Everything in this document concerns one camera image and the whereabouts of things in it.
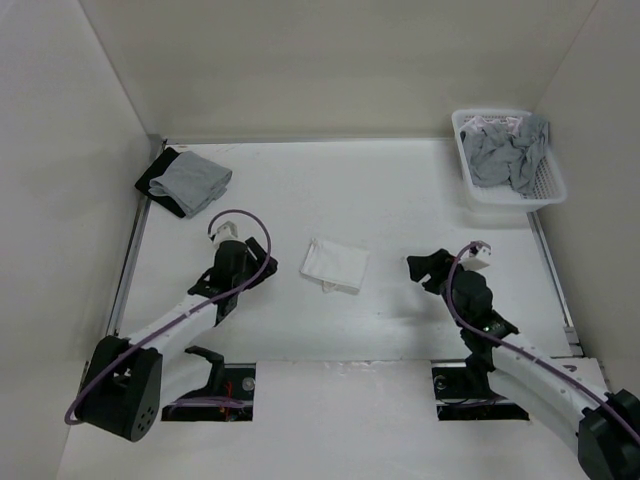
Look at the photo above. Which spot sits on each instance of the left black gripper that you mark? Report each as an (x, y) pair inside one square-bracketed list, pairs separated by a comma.
[(255, 256)]

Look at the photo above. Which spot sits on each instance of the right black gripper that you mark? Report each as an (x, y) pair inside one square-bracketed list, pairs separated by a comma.
[(435, 264)]

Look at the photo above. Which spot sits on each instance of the white tank top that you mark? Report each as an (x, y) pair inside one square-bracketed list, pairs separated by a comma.
[(335, 266)]

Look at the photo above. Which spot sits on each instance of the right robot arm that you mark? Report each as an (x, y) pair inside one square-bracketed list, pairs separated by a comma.
[(599, 426)]

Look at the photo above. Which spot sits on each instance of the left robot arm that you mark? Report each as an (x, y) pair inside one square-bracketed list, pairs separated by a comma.
[(132, 380)]

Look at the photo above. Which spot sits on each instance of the folded grey tank top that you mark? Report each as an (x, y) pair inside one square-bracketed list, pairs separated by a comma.
[(193, 182)]

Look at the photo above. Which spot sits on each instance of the crumpled grey tank top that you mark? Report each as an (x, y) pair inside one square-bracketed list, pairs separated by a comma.
[(496, 158)]

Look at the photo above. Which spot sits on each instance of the folded black tank top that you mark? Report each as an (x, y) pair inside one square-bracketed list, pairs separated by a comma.
[(157, 169)]

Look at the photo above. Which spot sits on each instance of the pale pink tank top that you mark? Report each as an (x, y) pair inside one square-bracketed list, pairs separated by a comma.
[(511, 124)]

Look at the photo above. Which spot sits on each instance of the white plastic basket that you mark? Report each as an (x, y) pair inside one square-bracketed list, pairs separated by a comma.
[(549, 186)]

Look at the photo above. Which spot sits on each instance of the white front cover board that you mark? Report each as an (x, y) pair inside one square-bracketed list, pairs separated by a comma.
[(326, 420)]

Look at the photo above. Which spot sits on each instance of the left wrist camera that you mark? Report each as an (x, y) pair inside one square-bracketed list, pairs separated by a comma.
[(228, 231)]

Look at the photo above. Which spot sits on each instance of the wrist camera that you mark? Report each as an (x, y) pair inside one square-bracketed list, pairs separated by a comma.
[(478, 257), (228, 231)]

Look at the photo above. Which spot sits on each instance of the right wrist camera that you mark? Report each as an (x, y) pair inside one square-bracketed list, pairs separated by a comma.
[(478, 257)]

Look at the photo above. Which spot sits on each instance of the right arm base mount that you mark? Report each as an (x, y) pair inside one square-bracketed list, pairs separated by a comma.
[(462, 393)]

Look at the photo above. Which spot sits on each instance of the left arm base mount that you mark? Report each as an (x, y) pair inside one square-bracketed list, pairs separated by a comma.
[(225, 390)]

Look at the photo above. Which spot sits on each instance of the left aluminium table rail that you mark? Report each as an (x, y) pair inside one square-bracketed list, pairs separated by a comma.
[(110, 324)]

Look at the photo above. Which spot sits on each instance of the aluminium table rail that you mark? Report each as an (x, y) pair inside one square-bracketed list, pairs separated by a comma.
[(110, 324), (552, 274)]

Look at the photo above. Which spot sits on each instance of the right aluminium table rail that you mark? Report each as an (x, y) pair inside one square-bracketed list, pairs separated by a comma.
[(552, 274)]

